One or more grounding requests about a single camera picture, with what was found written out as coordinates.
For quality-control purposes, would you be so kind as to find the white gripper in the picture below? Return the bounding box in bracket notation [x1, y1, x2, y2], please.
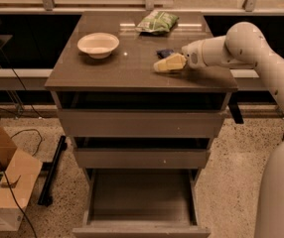
[153, 41, 205, 72]

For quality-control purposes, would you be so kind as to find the dark blue rxbar wrapper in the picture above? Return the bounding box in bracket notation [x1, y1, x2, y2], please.
[157, 49, 174, 59]

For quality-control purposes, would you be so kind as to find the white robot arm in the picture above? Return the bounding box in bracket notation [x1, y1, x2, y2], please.
[154, 22, 284, 238]

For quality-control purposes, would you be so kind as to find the grey drawer cabinet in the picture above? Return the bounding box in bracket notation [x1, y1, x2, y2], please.
[44, 11, 239, 238]

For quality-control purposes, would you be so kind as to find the grey top drawer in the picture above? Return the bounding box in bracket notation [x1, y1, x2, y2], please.
[53, 89, 227, 138]

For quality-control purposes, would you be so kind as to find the grey middle drawer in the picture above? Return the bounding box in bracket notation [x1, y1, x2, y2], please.
[73, 137, 213, 169]

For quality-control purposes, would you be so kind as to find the grey open bottom drawer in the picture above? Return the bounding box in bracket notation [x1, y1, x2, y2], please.
[72, 169, 211, 238]

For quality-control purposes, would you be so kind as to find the green chip bag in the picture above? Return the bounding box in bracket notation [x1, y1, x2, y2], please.
[135, 11, 179, 35]

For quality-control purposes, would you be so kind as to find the black table leg right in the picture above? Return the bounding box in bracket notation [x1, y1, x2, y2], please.
[228, 101, 243, 124]

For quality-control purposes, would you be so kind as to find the white paper bowl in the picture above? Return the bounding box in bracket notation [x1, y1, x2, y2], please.
[77, 33, 119, 60]

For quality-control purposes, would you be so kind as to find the black metal floor stand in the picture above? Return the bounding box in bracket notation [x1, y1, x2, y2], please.
[38, 136, 68, 206]

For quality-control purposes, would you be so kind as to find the open cardboard box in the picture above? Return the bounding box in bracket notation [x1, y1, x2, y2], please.
[0, 127, 42, 231]

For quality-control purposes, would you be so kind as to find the black cable on left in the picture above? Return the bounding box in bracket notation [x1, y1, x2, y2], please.
[0, 33, 45, 238]

